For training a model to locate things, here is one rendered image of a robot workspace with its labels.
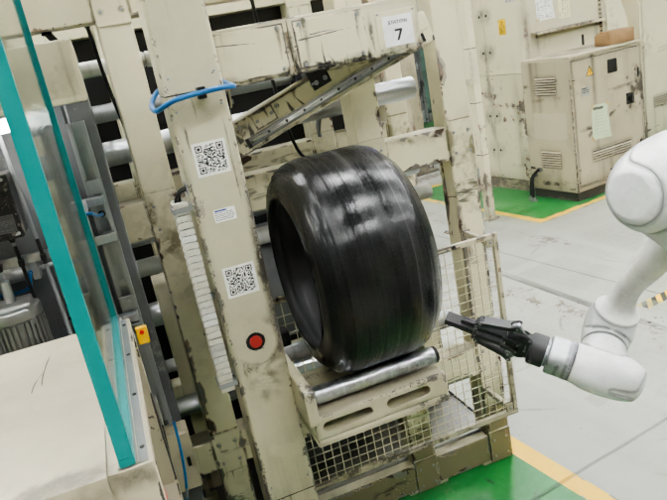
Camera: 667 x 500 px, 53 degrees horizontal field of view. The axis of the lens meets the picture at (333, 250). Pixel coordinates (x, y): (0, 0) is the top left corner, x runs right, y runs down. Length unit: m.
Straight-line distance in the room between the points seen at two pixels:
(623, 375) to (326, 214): 0.73
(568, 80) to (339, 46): 4.32
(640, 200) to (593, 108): 5.17
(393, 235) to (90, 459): 0.82
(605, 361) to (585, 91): 4.73
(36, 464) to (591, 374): 1.11
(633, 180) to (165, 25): 0.95
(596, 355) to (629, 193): 0.57
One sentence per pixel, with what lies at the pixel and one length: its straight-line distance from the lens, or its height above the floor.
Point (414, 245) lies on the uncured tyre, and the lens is 1.48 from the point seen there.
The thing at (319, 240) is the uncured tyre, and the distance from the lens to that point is 1.45.
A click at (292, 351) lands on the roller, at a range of 1.88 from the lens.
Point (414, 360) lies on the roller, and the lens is 1.70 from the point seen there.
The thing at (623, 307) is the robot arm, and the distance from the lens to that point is 1.64.
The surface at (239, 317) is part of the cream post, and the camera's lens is 1.59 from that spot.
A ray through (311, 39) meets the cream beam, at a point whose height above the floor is 1.72.
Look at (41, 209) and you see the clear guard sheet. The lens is 0.76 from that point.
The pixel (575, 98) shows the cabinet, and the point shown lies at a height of 0.90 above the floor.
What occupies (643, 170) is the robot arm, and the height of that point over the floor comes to 1.44.
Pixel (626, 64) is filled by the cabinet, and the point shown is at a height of 1.06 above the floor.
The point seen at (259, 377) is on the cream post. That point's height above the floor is 0.97.
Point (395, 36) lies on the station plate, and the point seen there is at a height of 1.69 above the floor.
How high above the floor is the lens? 1.69
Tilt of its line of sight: 17 degrees down
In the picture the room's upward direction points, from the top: 11 degrees counter-clockwise
